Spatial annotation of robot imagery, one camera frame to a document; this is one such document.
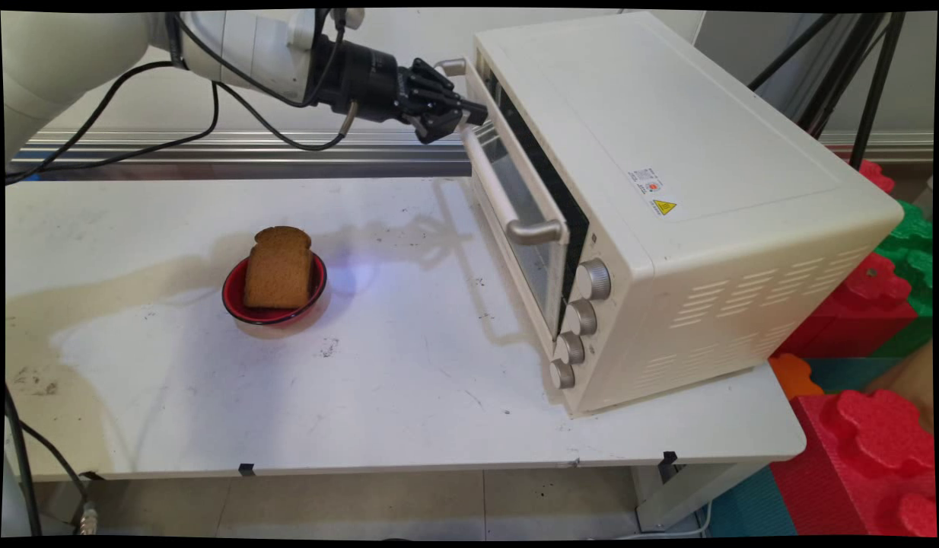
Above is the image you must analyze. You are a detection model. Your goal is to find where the green foam block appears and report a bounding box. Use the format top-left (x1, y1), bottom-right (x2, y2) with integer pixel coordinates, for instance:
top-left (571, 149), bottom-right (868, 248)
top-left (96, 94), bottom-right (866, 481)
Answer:
top-left (871, 199), bottom-right (934, 358)

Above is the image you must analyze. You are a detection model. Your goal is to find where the white table leg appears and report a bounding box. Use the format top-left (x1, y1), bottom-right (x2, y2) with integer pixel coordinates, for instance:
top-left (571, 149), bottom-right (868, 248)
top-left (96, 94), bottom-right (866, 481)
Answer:
top-left (632, 459), bottom-right (772, 534)

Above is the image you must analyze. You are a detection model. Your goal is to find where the red bowl with dark rim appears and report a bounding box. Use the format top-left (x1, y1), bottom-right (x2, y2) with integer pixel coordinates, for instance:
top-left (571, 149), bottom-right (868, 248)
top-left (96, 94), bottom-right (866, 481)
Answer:
top-left (222, 253), bottom-right (328, 327)

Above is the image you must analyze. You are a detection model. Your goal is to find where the small red foam piece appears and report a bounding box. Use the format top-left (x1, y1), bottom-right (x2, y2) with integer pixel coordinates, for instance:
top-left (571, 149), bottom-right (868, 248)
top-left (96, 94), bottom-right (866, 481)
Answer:
top-left (858, 160), bottom-right (896, 195)

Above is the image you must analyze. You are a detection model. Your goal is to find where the white info label sticker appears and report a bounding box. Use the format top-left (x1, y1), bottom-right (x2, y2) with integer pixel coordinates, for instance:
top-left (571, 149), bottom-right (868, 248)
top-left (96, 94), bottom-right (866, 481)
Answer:
top-left (629, 167), bottom-right (665, 196)

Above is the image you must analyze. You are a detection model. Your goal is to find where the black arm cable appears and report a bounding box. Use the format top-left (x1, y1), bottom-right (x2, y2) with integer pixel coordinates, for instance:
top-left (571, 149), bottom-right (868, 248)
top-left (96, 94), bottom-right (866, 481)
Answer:
top-left (4, 9), bottom-right (350, 187)

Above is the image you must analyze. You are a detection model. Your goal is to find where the large red foam block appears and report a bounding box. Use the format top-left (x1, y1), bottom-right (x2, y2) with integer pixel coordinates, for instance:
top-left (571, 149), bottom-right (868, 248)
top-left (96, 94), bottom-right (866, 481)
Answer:
top-left (770, 388), bottom-right (938, 538)

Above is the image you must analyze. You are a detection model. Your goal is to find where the white floor cable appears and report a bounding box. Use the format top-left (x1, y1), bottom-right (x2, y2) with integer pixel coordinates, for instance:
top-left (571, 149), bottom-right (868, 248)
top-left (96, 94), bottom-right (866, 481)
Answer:
top-left (591, 499), bottom-right (714, 541)

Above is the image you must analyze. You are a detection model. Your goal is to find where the aluminium rail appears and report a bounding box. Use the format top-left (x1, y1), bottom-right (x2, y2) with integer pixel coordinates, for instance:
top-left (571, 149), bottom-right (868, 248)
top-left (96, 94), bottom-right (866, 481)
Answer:
top-left (5, 128), bottom-right (934, 180)

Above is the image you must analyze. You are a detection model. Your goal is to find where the glass oven door with handle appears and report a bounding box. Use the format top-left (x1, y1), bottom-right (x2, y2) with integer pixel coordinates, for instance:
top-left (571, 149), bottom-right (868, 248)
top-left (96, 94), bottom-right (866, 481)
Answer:
top-left (435, 57), bottom-right (571, 358)

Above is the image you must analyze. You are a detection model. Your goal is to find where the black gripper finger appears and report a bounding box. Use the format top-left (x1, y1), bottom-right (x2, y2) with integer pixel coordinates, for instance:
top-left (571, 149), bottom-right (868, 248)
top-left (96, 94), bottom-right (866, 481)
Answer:
top-left (409, 57), bottom-right (490, 127)
top-left (412, 110), bottom-right (468, 146)

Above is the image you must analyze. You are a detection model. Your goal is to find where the black cable with metal connector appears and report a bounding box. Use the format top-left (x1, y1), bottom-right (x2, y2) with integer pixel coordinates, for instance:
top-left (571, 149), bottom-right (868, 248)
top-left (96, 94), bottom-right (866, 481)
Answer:
top-left (4, 384), bottom-right (100, 538)

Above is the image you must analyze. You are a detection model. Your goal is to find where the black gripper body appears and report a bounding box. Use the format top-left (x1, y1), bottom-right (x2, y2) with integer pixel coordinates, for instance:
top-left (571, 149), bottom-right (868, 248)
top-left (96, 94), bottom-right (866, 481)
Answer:
top-left (312, 37), bottom-right (415, 126)

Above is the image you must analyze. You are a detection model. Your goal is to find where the black tripod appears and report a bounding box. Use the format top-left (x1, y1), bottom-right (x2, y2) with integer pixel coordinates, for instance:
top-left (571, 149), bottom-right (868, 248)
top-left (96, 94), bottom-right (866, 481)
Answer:
top-left (747, 11), bottom-right (909, 172)

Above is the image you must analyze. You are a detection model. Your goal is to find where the orange foam piece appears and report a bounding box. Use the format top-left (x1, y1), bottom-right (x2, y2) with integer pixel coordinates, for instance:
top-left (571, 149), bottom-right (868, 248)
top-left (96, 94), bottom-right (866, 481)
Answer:
top-left (769, 353), bottom-right (825, 401)

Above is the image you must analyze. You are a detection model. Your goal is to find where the cream toaster oven body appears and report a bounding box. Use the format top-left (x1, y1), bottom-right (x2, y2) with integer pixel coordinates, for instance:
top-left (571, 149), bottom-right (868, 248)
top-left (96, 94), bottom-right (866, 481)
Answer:
top-left (473, 11), bottom-right (906, 419)

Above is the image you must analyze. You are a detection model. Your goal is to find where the brown bread slice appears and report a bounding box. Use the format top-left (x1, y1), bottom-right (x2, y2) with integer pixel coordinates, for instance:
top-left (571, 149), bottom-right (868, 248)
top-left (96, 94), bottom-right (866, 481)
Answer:
top-left (244, 226), bottom-right (315, 310)

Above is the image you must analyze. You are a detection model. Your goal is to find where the teal foam mat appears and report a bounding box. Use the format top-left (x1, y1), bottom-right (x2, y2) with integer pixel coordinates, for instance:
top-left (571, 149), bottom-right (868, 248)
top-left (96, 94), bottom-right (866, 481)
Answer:
top-left (704, 358), bottom-right (916, 538)

